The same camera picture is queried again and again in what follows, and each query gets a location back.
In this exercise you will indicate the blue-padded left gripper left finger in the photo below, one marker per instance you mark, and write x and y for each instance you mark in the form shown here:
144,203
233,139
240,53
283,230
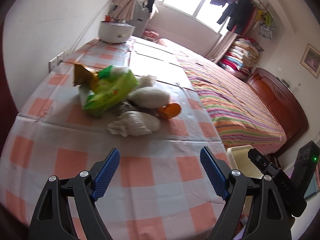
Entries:
52,217

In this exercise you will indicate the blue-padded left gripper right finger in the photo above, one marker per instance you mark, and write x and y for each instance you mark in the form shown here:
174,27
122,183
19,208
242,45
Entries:
267,219

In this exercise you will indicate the green plastic snack bag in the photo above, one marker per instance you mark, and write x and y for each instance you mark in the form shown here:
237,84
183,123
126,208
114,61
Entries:
115,82

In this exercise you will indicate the cream plastic trash bin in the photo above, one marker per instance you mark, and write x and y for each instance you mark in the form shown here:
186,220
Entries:
238,159

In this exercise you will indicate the brown wooden headboard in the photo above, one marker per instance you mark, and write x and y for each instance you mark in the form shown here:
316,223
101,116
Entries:
282,104

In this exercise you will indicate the striped colourful bedspread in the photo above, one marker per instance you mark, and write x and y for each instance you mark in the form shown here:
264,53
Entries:
238,114

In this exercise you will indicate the orange white checkered tablecloth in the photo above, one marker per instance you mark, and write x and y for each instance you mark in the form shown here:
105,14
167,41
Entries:
160,189

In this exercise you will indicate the stack of folded quilts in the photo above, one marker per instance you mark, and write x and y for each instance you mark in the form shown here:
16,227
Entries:
241,57

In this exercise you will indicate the yellow brown crumpled wrapper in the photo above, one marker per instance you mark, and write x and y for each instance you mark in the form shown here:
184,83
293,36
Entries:
83,75

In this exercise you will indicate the grey white washing machine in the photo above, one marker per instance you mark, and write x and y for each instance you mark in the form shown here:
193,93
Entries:
140,20

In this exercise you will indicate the beige tied curtain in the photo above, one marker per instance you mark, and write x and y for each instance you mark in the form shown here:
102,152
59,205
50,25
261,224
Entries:
124,9

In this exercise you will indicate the framed wall picture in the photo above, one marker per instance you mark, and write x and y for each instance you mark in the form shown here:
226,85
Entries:
311,60

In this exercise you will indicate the white wall power socket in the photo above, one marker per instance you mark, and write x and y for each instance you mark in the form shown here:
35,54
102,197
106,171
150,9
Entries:
53,63

